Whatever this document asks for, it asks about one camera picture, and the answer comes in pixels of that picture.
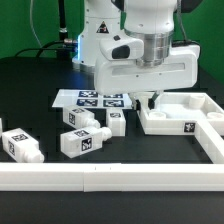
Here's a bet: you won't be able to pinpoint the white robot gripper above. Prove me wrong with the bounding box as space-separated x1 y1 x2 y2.
94 45 200 110

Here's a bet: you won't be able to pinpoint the white square table top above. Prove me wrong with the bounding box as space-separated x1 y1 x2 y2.
138 92 224 136

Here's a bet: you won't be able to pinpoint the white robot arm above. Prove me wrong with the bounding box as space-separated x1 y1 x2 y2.
73 0 203 95

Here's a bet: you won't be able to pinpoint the white sheet with AprilTags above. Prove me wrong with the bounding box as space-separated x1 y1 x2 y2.
53 89 132 109

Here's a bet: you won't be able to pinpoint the white L-shaped obstacle fence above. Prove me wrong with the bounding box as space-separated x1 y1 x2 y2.
0 120 224 192

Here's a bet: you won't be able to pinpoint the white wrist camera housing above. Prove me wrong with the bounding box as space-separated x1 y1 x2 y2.
100 36 144 61

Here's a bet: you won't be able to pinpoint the black pole with mount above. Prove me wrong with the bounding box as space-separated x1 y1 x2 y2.
57 0 69 60

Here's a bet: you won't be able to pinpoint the black cables in background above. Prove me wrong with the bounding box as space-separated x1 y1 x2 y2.
14 38 81 58

